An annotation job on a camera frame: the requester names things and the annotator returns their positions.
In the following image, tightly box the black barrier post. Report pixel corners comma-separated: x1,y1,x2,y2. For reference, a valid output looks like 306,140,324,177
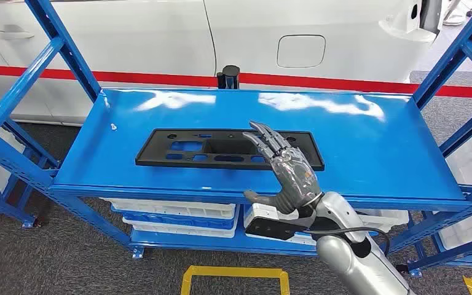
216,65,241,90

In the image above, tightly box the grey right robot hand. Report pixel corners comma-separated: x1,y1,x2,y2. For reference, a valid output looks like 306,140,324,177
242,120,325,215

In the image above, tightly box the black plastic panel part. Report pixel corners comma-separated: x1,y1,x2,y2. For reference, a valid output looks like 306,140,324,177
135,128,326,172

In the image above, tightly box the red barrier belt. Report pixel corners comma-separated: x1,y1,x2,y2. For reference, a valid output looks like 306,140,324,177
0,63,472,100

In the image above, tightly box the blue plastic crate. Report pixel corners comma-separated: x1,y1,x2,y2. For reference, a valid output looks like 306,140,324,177
111,205,240,230

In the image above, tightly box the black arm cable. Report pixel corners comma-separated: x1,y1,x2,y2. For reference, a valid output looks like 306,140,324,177
301,226,391,258

